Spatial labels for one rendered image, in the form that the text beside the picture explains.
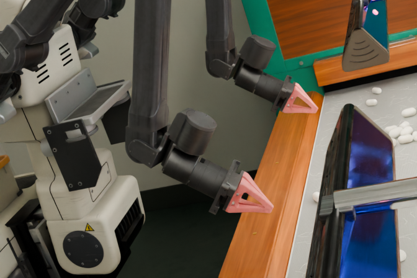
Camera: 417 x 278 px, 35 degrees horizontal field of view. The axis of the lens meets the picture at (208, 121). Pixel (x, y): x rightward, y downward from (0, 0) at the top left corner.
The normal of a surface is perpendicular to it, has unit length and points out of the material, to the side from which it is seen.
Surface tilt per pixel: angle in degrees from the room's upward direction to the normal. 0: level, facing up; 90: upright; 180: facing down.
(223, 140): 90
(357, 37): 90
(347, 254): 58
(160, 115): 109
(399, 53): 90
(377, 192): 38
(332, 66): 90
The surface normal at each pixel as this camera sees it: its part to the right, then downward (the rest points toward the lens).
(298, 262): -0.31, -0.90
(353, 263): 0.61, -0.65
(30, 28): -0.22, 0.14
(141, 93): -0.45, 0.15
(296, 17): -0.23, 0.38
